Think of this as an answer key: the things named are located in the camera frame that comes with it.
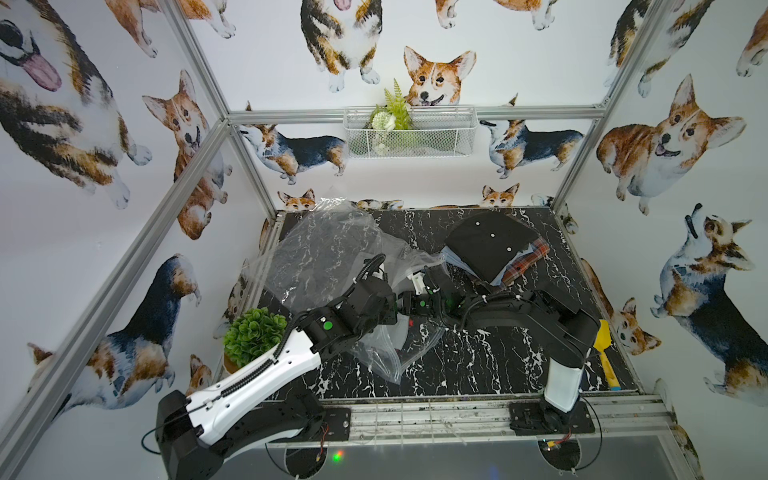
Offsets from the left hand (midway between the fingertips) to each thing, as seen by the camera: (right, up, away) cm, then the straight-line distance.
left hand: (398, 295), depth 74 cm
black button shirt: (+31, +13, +27) cm, 43 cm away
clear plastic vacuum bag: (-30, +8, +34) cm, 46 cm away
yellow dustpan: (+60, -16, +13) cm, 63 cm away
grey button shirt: (-3, -10, -2) cm, 11 cm away
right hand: (-3, -6, +12) cm, 14 cm away
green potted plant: (-35, -9, -2) cm, 37 cm away
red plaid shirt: (+50, +10, +32) cm, 61 cm away
